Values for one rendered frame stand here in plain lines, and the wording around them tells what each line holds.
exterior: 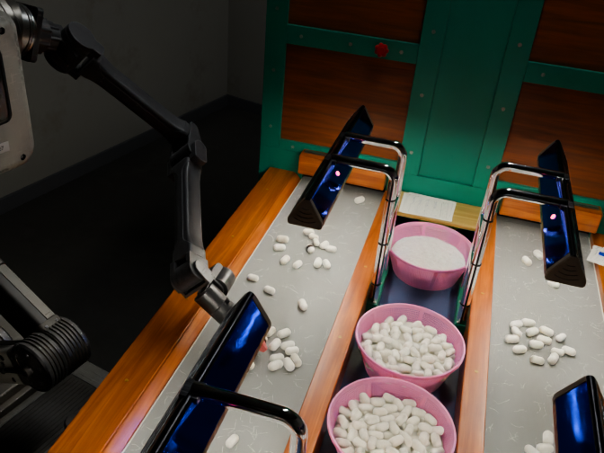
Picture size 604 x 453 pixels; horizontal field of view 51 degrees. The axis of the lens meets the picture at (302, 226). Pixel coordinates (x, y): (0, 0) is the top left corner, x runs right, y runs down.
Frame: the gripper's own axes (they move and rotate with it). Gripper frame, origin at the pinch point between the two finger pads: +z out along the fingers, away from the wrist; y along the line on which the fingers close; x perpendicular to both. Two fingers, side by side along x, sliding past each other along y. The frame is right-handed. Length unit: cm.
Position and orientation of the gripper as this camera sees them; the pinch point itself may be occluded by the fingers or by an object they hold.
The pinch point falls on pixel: (262, 348)
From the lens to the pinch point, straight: 152.5
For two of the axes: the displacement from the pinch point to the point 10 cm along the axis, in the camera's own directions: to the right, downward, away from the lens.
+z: 6.9, 7.0, 1.8
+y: 2.8, -4.9, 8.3
